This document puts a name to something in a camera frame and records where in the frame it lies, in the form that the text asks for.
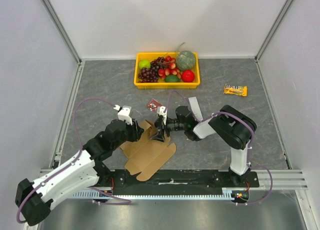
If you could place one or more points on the red apple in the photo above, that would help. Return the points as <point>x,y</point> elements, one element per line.
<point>188,76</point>

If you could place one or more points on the yellow plastic bin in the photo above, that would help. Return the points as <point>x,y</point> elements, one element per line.
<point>161,84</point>

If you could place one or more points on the dark purple grape bunch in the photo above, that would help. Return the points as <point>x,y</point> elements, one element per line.
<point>148,75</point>

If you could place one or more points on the upper purple grape bunch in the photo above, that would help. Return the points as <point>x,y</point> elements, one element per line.
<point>157,63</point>

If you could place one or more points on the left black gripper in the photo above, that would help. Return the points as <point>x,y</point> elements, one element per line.
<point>136,130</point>

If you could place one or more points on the red sachet packet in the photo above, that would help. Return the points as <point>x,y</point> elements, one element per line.
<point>153,105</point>

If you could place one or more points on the silver toothpaste box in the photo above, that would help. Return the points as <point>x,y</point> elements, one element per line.
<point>195,108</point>

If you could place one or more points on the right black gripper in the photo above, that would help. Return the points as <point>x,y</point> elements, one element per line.
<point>161,126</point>

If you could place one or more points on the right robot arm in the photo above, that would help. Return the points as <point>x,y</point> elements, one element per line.
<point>236,129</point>

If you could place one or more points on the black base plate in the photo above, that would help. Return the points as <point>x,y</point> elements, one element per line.
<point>121,179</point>

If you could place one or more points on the netted green melon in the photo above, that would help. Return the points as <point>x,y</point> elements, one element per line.
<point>185,60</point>

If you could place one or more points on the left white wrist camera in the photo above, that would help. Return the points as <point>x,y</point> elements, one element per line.
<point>124,114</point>

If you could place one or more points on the slotted cable duct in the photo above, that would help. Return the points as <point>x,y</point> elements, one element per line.
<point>87,194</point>

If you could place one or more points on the yellow candy bag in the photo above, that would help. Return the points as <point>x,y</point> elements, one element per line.
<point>235,90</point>

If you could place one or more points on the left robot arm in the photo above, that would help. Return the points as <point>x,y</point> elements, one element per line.
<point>36,199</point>

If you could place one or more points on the red grape bunch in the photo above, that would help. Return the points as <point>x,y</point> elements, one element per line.
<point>169,67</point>

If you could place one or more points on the green apple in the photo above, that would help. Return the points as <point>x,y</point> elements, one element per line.
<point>144,64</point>

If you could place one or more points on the brown cardboard box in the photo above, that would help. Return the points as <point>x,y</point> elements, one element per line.
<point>146,156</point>

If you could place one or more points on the green avocado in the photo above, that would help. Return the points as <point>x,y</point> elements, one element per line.
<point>172,79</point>

